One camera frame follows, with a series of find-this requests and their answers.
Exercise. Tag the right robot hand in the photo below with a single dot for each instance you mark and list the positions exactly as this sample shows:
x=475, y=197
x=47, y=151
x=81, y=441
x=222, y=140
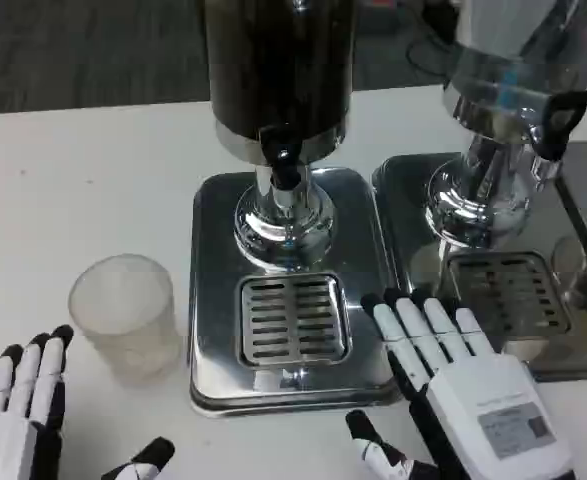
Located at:
x=488, y=410

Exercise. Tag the black tap of clear dispenser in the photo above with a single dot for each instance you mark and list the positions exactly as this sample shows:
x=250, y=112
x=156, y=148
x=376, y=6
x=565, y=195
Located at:
x=560, y=120

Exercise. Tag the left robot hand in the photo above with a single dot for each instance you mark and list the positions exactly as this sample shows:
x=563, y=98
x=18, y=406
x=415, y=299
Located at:
x=18, y=400

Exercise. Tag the steel drip grid, dark dispenser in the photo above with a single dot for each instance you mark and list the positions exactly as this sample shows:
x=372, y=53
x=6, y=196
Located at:
x=294, y=321

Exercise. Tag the clear tank drink dispenser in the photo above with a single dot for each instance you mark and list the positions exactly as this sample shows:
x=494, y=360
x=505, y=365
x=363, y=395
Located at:
x=493, y=165

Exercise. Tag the black tap of dark dispenser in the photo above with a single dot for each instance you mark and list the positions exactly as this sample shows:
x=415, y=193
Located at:
x=279, y=157

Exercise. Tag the steel drip grid, clear dispenser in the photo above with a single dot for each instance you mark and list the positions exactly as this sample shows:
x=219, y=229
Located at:
x=508, y=295

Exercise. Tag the clear ribbed glass cup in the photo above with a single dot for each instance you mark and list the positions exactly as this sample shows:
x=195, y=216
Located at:
x=123, y=320

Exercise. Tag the dark liquid drink dispenser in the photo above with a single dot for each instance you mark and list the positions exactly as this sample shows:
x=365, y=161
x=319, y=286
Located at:
x=278, y=75

